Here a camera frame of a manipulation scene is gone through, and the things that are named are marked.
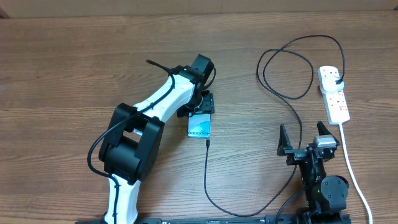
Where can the Samsung Galaxy smartphone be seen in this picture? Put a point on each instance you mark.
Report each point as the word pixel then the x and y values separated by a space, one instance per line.
pixel 199 126

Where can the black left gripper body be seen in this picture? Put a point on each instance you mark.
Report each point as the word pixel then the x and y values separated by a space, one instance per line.
pixel 199 101

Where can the white power strip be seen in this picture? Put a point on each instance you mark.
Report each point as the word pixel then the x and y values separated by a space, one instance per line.
pixel 335 103

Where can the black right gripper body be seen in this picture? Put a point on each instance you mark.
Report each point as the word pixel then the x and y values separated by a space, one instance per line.
pixel 315 166

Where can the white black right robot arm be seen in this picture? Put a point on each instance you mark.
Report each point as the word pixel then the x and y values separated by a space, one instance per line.
pixel 325 194

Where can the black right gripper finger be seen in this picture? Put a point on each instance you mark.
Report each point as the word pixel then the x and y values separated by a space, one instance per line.
pixel 284 145
pixel 322 130

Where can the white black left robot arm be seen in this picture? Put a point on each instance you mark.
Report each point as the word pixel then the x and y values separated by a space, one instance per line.
pixel 130 145

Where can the white charger plug adapter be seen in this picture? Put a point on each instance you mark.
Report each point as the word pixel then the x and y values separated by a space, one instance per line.
pixel 331 84

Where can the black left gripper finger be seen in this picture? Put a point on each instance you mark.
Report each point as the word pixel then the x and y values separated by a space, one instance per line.
pixel 185 111
pixel 208 106

